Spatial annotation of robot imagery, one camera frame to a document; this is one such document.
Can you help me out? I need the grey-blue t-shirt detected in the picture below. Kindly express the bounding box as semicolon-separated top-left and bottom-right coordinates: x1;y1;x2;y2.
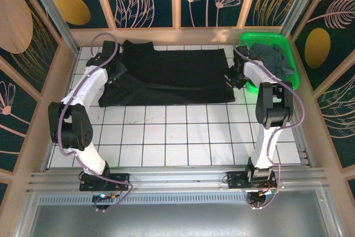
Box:
249;43;295;78

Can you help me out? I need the aluminium side rail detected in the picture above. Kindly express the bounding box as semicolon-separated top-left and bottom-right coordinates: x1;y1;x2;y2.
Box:
293;125;317;169

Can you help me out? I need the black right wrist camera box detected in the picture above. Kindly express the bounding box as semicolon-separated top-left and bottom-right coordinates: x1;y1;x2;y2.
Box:
236;46;252;59

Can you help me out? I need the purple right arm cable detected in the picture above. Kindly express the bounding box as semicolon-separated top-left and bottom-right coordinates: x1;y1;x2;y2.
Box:
232;39;307;210

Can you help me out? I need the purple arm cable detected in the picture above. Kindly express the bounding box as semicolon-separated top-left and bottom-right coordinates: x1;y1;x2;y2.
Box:
57;33;134;213
232;39;307;210

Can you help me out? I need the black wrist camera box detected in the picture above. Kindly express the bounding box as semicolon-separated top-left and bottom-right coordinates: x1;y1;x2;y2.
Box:
236;46;252;59
103;41;123;55

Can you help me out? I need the aluminium mounting rail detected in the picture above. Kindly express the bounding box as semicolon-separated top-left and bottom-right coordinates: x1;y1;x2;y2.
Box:
26;166;331;193

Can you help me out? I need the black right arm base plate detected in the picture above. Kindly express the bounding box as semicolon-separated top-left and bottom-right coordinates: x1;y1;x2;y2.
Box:
221;170;278;190

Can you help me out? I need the grey metal sheet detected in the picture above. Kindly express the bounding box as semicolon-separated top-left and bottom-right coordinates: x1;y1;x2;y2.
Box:
26;203;346;237

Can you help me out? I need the slotted metal grille strip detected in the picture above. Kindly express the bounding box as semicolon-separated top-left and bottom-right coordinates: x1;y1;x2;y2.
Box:
37;194;329;207

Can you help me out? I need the aluminium corner post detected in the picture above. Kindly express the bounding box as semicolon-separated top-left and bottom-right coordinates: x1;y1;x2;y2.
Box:
280;0;324;38
23;0;81;54

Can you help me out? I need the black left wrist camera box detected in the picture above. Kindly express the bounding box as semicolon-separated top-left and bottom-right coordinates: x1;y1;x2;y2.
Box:
103;41;123;55

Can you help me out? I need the green plastic laundry basket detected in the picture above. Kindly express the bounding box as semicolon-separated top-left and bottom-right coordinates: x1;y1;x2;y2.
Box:
239;31;302;95

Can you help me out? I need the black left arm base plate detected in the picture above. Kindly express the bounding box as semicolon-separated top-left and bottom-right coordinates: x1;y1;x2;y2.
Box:
79;172;131;192

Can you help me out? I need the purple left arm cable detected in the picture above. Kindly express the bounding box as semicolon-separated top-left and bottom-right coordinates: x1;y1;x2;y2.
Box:
57;33;134;213

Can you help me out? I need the black t-shirt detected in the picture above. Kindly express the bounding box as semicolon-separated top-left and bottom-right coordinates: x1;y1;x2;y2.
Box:
98;39;236;108

